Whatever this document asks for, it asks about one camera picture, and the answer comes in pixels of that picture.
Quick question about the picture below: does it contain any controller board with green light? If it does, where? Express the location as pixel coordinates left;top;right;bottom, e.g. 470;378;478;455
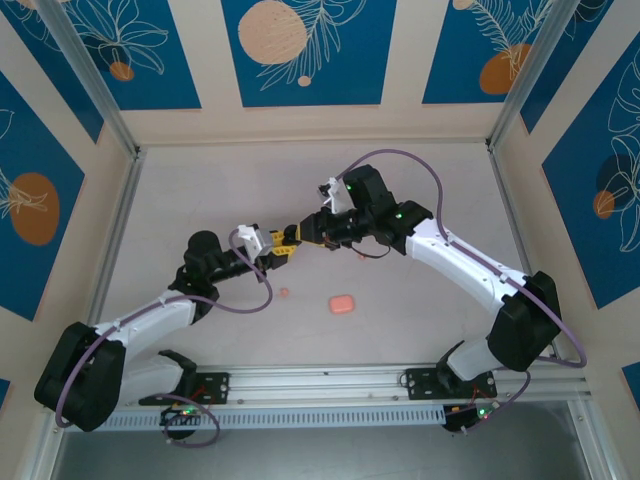
442;402;497;435
158;403;207;427

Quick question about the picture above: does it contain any grey metal sheet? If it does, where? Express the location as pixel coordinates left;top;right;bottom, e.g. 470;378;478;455
49;428;594;480

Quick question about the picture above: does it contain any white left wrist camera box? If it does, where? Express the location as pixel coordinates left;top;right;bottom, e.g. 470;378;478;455
237;223;275;261

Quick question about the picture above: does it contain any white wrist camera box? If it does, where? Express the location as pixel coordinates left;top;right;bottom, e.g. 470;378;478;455
316;176;352;215
237;223;275;261

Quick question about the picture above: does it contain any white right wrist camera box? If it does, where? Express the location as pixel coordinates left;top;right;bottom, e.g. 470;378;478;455
316;176;352;215

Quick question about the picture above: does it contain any aluminium table side rail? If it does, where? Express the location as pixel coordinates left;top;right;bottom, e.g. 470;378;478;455
487;142;619;480
82;145;147;326

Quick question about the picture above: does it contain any blue floral wall panel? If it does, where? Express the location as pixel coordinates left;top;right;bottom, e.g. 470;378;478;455
519;0;640;135
542;47;640;310
0;69;86;322
59;0;203;112
221;0;399;108
0;0;105;146
422;0;557;106

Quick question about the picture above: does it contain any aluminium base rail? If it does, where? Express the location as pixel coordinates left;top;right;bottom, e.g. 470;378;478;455
42;363;596;407

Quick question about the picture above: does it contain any white slotted cable duct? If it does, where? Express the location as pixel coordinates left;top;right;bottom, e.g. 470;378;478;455
64;405;446;431

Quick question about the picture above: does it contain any aluminium frame post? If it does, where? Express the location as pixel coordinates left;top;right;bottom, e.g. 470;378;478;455
485;0;589;151
35;0;144;161

